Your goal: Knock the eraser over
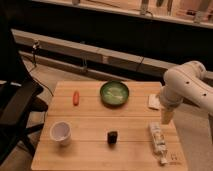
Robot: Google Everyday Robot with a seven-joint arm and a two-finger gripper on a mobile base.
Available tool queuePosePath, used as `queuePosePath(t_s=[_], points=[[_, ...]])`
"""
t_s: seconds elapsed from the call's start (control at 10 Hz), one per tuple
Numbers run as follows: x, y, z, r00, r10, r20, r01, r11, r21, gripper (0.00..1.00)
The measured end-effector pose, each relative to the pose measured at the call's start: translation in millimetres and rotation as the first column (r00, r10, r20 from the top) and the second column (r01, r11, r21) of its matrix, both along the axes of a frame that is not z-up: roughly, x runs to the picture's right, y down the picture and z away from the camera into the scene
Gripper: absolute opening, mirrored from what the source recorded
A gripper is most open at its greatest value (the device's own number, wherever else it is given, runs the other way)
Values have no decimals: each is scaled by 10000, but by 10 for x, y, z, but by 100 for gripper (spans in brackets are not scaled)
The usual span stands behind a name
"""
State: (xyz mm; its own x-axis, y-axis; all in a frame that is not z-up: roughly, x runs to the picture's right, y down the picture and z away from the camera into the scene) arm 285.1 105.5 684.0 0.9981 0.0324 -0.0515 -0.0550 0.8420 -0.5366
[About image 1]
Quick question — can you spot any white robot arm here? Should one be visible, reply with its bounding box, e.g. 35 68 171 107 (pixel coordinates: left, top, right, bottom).
159 61 213 143

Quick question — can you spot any black eraser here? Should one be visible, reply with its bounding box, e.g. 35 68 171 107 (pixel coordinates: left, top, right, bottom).
107 131 118 144

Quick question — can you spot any green bowl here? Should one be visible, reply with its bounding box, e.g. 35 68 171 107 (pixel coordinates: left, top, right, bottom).
100 81 129 106

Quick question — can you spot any orange carrot toy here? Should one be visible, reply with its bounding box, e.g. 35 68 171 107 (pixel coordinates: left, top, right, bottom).
73 91 79 106

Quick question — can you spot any white folded cloth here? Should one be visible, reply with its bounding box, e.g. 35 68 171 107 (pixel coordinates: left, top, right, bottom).
148 94 160 110

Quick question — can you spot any white paper cup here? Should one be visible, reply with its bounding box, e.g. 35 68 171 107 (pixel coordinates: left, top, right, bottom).
50 121 71 146

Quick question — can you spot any wooden stick end tool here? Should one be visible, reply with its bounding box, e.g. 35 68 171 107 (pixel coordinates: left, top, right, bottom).
161 108 174 124

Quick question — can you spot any white toothpaste tube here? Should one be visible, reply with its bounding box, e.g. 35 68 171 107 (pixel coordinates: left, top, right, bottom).
149 122 168 165

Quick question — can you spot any black office chair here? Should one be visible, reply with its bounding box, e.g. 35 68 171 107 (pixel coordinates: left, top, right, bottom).
0 20 48 165

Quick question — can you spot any black cable on floor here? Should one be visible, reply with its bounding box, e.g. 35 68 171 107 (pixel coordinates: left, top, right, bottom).
20 39 55 98

